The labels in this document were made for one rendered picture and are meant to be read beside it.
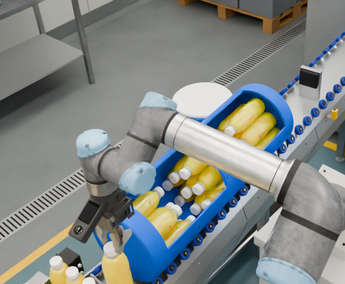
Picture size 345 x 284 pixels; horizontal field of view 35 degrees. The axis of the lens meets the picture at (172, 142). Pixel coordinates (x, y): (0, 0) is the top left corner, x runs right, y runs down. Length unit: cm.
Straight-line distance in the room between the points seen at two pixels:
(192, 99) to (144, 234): 98
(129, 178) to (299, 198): 35
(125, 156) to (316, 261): 44
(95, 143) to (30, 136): 311
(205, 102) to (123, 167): 136
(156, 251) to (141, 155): 60
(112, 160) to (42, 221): 241
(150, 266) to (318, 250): 79
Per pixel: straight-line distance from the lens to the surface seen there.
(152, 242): 170
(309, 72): 261
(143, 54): 506
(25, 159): 408
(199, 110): 243
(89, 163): 122
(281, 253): 107
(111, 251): 143
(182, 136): 113
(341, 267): 167
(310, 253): 107
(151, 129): 116
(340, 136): 365
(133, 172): 114
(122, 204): 136
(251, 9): 529
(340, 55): 306
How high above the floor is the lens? 244
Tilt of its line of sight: 38 degrees down
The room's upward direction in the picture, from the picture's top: 7 degrees counter-clockwise
